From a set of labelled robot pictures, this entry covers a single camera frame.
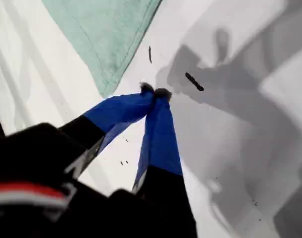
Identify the pale green t-shirt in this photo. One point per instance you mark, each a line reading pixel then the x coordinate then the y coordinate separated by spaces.
pixel 104 37

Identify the small black scrap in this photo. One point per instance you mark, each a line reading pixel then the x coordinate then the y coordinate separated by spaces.
pixel 150 54
pixel 194 81

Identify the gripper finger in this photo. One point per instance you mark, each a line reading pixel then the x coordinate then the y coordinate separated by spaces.
pixel 116 109
pixel 161 148

